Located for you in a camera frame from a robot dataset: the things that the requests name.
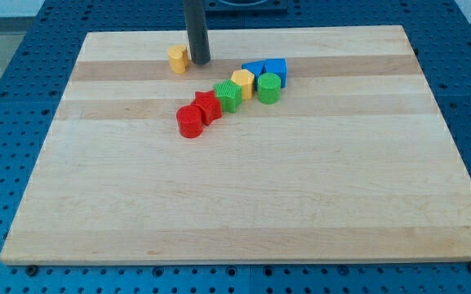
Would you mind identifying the yellow hexagon block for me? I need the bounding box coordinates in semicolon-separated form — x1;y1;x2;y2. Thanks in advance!
231;69;255;100

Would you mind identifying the light wooden board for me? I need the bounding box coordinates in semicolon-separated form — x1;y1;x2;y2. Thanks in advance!
0;25;471;265

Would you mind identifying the blue triangle block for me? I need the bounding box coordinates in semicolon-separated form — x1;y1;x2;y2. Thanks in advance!
241;60;264;81

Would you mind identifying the blue cube block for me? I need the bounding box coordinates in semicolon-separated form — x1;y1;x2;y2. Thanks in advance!
264;58;287;88

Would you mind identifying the yellow heart block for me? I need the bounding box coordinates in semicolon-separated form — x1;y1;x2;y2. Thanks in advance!
167;44;189;74

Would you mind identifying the red cylinder block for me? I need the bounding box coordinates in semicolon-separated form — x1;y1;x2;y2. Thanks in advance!
176;105;203;138

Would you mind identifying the green cylinder block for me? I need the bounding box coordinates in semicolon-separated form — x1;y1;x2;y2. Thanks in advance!
257;73;282;105

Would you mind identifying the green star block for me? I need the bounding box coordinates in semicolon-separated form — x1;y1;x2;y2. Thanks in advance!
214;79;242;114

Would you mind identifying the red star block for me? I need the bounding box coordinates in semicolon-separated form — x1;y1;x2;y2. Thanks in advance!
191;90;222;126

